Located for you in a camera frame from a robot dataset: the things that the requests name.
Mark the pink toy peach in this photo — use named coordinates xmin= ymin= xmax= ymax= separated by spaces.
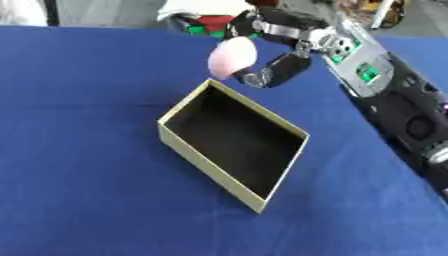
xmin=206 ymin=36 xmax=259 ymax=80

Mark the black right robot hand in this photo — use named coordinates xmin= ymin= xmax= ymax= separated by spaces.
xmin=222 ymin=6 xmax=338 ymax=89

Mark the tan cardboard box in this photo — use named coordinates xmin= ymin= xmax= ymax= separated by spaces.
xmin=155 ymin=78 xmax=312 ymax=215

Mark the red and green toy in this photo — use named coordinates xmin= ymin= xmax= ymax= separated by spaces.
xmin=166 ymin=13 xmax=263 ymax=40

